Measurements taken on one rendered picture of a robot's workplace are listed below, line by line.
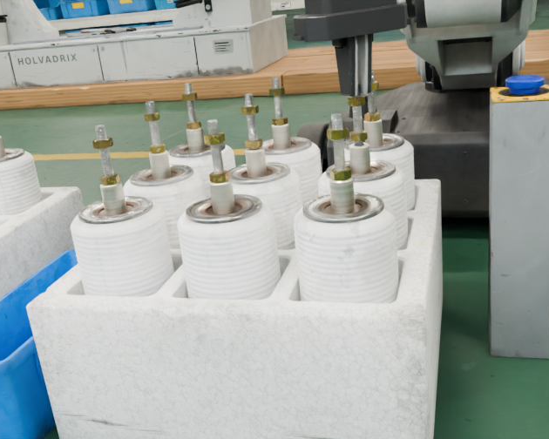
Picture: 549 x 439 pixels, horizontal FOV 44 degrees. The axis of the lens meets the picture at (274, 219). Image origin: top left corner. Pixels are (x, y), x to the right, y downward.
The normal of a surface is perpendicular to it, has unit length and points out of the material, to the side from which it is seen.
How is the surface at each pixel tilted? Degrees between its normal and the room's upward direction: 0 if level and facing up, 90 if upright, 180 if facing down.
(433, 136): 46
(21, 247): 90
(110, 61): 90
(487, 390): 0
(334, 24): 90
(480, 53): 74
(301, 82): 90
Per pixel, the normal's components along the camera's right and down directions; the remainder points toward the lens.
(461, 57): -0.29, 0.09
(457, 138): -0.27, -0.39
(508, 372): -0.11, -0.93
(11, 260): 0.96, 0.00
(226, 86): -0.28, 0.36
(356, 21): 0.44, 0.26
